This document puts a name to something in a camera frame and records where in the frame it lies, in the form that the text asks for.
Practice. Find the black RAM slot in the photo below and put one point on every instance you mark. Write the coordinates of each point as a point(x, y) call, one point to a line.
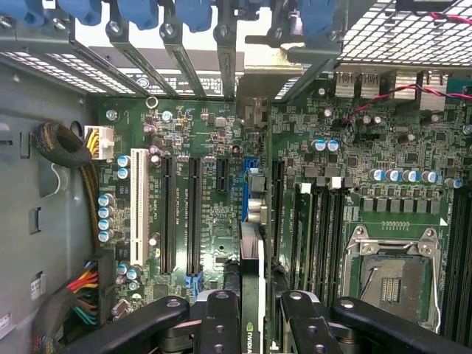
point(336, 239)
point(321, 239)

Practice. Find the silver USB port block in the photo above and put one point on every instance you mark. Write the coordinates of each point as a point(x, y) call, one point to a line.
point(357, 85)

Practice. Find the short black expansion slot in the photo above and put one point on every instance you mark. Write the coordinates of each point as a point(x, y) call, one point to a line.
point(223, 177)

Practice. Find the long black expansion slot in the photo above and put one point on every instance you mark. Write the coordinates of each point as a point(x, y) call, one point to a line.
point(169, 214)
point(194, 214)
point(278, 206)

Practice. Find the white expansion slot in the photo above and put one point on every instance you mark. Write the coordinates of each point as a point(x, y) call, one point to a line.
point(139, 206)

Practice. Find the socket locking lever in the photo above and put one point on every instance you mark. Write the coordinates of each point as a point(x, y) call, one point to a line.
point(438, 280)

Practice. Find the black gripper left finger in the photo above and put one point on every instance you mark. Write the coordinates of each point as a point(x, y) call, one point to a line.
point(221, 324)

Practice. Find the blue card retention clip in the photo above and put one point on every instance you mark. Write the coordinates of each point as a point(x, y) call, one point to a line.
point(317, 16)
point(193, 14)
point(22, 11)
point(140, 13)
point(79, 11)

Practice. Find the CPU socket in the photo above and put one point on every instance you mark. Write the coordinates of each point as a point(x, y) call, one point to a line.
point(394, 258)

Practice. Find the white power connector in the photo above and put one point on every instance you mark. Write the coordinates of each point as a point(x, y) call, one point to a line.
point(103, 144)

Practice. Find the silver network port block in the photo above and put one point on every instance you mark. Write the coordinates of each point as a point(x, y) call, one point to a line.
point(420, 92)

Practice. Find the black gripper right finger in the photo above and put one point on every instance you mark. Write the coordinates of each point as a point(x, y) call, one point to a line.
point(306, 324)

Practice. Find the green motherboard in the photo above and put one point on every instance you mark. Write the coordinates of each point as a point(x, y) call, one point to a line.
point(199, 132)

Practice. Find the metal slot cover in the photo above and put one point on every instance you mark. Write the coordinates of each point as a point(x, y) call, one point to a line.
point(186, 60)
point(140, 59)
point(226, 62)

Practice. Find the blue expansion slot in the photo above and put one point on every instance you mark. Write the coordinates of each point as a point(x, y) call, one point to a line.
point(247, 184)

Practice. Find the open black PC case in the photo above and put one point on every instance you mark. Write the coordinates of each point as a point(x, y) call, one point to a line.
point(44, 37)

